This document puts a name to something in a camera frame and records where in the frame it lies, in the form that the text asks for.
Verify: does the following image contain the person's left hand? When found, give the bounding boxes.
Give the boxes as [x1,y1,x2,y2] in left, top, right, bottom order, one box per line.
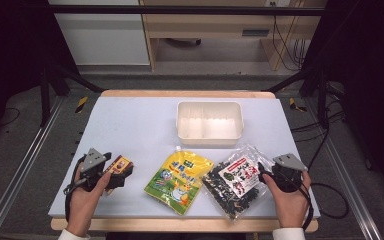
[66,166,113,236]

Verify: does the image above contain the aluminium floor rail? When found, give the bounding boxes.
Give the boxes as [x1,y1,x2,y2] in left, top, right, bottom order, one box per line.
[0,96,65,240]
[304,97,383,240]

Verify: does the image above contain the dark chair base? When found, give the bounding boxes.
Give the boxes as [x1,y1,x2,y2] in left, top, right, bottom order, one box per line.
[164,37,203,47]

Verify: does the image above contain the dark curtain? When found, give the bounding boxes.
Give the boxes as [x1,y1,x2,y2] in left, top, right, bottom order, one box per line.
[0,0,80,153]
[299,0,384,204]

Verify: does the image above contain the clear bag of dark seaweed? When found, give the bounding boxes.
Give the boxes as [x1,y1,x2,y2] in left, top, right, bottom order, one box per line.
[201,143,276,222]

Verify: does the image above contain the grey rectangular panel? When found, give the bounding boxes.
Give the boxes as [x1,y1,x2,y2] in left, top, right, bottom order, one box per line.
[241,28,271,38]

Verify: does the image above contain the yellow printed stand-up pouch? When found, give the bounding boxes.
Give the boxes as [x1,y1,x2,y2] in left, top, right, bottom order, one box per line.
[143,145,215,217]

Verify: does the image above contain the white plastic container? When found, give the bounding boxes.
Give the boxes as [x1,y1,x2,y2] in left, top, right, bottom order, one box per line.
[175,100,245,148]

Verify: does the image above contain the light wooden desk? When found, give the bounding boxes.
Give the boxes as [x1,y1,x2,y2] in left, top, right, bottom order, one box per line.
[138,0,328,72]

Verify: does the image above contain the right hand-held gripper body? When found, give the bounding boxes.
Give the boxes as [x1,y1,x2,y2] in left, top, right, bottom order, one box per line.
[267,152,309,194]

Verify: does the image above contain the thin black floor cable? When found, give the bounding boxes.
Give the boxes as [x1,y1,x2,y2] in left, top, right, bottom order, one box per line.
[0,106,21,128]

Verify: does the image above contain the white table mat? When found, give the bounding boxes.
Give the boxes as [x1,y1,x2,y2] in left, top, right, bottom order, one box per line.
[47,96,322,220]

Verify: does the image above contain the right hand-held gripper black cable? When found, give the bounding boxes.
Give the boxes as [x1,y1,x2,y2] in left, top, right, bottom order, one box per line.
[289,176,315,233]

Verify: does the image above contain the black looped floor cable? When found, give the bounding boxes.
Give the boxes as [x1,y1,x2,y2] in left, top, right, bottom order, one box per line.
[307,181,351,221]

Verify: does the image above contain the white cabinet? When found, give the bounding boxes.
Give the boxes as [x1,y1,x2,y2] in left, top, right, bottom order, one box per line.
[47,0,151,66]

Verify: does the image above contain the person's right hand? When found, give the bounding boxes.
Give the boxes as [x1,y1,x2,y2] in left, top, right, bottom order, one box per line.
[262,169,313,230]

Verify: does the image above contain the black horizontal metal bar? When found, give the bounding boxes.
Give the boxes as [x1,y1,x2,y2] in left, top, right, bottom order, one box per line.
[45,4,328,17]

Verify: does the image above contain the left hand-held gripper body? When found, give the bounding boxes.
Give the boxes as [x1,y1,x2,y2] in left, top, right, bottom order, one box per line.
[79,147,113,193]

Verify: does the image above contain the black floor cables bundle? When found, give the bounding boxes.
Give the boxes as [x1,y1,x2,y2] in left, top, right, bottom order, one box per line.
[289,81,348,169]

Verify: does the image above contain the left hand-held gripper black cable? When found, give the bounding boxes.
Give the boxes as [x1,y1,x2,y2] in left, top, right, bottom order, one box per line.
[62,154,91,223]

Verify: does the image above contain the black hanging desk cables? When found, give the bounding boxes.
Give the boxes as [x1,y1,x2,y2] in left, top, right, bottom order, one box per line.
[271,1,307,72]

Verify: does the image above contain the black metal stand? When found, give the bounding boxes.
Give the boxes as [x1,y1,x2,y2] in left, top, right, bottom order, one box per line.
[265,62,332,130]
[39,62,105,128]

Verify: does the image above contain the yellow black floor tape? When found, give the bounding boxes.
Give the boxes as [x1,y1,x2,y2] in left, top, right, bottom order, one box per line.
[287,97,308,114]
[74,95,90,115]

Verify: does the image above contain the hand-held gripper black cable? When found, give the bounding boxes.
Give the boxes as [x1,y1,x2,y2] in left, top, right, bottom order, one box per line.
[62,154,91,223]
[289,176,315,233]

